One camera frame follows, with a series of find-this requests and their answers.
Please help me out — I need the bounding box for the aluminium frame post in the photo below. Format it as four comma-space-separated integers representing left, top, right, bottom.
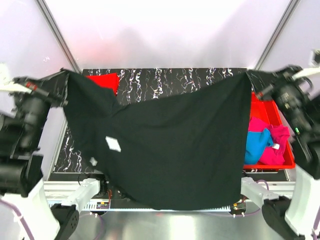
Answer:
253, 0, 300, 70
35, 0, 82, 73

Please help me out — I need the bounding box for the aluminium frame post right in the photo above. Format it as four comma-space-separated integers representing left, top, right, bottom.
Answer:
253, 0, 300, 70

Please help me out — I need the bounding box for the folded red t shirt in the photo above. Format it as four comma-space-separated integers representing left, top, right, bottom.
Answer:
86, 73, 120, 96

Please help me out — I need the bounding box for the aluminium frame post left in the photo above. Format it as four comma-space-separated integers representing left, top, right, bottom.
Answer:
35, 0, 82, 73

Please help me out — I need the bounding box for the black t shirt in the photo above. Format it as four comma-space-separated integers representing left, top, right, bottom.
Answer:
64, 72, 252, 211

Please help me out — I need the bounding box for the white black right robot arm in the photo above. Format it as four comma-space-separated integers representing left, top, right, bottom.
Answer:
227, 65, 320, 240

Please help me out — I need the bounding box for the aluminium front rail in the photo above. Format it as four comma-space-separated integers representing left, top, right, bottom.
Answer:
44, 181, 296, 199

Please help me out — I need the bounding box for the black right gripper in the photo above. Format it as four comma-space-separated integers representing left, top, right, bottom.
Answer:
247, 64, 315, 137

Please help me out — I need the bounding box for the white slotted cable duct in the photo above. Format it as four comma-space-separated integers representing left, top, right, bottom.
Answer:
79, 201, 232, 213

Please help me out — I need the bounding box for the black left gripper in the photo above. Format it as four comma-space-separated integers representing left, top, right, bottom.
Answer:
7, 69, 69, 149

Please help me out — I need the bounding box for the blue t shirt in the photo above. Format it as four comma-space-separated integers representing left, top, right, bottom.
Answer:
244, 128, 274, 165

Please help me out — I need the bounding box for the red plastic bin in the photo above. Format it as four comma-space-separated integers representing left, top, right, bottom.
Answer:
243, 93, 295, 171

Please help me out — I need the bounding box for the pink t shirt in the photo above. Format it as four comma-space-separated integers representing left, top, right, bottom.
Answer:
244, 117, 290, 166

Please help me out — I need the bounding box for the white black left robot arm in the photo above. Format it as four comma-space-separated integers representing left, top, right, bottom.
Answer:
0, 69, 79, 240

